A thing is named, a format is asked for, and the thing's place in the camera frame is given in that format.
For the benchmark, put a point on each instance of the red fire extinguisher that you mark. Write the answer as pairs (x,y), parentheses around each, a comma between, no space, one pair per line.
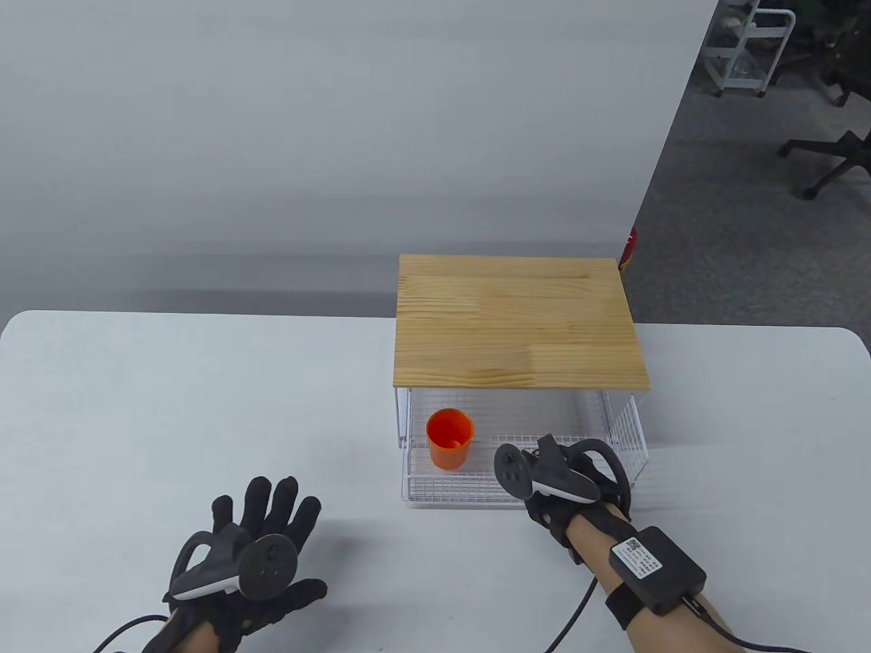
(629,248)

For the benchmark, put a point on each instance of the person's left forearm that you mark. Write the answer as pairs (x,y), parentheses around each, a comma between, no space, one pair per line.
(199,639)

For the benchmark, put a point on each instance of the orange plastic cup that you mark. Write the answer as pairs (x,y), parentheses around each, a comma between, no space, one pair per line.
(449,449)

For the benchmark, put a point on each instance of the black wrist sensor box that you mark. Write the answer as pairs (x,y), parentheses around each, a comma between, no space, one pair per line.
(656,570)

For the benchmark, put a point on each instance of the person's right forearm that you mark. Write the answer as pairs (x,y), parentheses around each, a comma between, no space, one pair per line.
(663,636)

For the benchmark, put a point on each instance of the black hand controller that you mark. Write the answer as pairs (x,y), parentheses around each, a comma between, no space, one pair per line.
(269,568)
(514,469)

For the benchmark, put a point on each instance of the black right hand controller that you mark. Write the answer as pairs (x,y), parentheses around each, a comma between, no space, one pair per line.
(514,469)

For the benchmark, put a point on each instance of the person's left hand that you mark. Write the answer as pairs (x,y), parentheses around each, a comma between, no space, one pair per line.
(307,592)

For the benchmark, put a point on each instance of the black office chair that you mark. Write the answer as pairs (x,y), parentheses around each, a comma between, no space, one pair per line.
(847,153)
(850,61)

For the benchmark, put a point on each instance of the wooden top board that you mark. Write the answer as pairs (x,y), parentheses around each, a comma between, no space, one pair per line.
(510,320)

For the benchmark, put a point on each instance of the white mesh sliding drawer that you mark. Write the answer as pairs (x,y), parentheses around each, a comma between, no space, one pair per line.
(463,490)

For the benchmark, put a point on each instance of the black left hand controller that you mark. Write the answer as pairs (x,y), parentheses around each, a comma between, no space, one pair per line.
(269,568)

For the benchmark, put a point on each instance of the person's right hand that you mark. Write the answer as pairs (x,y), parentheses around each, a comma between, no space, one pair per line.
(544,513)

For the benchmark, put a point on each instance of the white rolling cart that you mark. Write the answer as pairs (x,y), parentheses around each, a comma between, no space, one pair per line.
(742,81)

